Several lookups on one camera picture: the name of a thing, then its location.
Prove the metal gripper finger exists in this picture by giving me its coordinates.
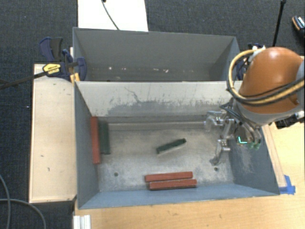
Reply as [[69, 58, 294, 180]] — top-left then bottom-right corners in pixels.
[[209, 139, 232, 166], [203, 110, 227, 131]]

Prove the dark green flat block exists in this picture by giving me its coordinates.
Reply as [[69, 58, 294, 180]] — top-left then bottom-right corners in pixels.
[[155, 138, 187, 155], [98, 121, 112, 156]]

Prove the grey metal bin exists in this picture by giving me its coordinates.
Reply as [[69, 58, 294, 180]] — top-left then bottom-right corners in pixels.
[[72, 27, 281, 210]]

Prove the red-brown flat block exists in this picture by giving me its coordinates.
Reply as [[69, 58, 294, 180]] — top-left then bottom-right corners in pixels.
[[144, 171, 194, 183], [148, 178, 198, 191], [90, 116, 102, 165]]

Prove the pale wood flat board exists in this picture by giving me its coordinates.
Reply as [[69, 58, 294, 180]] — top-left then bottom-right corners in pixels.
[[28, 63, 78, 204]]

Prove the black cylinder on white bracket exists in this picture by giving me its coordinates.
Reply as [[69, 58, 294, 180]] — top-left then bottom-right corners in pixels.
[[274, 111, 305, 129]]

